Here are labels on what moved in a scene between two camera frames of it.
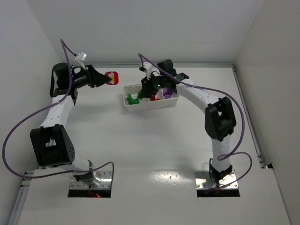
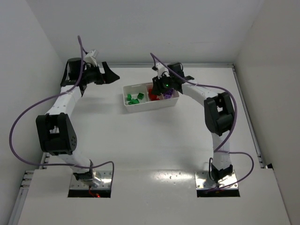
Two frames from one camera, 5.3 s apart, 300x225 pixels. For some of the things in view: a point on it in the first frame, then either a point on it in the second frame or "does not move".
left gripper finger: (96, 78) → (109, 76)
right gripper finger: (148, 89) → (160, 85)
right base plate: (203, 181) does not move
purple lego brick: (167, 93) does not move
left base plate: (105, 183) does not move
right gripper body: (147, 87) does not move
